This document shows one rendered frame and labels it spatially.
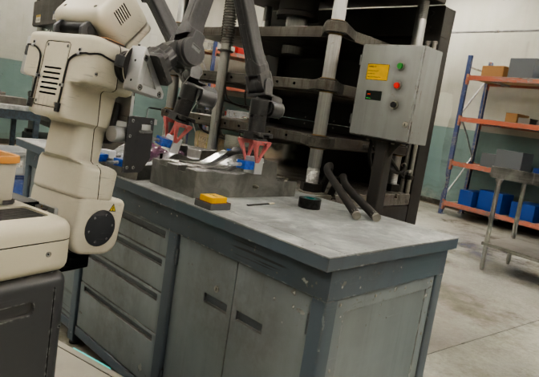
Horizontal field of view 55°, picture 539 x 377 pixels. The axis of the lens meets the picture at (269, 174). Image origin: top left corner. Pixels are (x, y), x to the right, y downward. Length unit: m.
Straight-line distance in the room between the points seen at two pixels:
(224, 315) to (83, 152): 0.63
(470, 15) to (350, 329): 8.06
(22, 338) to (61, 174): 0.47
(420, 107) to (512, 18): 6.68
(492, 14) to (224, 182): 7.60
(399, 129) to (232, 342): 1.12
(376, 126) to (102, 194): 1.24
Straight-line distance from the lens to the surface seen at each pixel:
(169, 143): 1.83
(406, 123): 2.21
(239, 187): 1.84
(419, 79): 2.23
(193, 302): 1.74
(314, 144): 2.29
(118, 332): 2.16
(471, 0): 9.32
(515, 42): 8.75
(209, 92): 1.85
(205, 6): 1.56
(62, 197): 1.53
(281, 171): 2.78
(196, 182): 1.72
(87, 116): 1.47
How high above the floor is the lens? 1.12
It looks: 7 degrees down
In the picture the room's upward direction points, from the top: 9 degrees clockwise
